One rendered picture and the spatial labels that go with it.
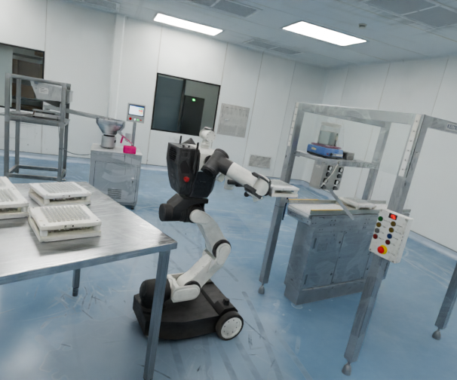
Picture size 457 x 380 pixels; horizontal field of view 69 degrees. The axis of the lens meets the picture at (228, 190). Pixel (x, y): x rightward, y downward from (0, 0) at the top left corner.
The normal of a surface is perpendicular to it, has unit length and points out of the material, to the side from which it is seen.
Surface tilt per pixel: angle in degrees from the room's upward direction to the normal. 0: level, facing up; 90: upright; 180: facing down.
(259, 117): 90
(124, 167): 93
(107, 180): 91
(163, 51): 90
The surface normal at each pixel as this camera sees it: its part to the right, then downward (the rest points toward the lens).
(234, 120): 0.33, 0.27
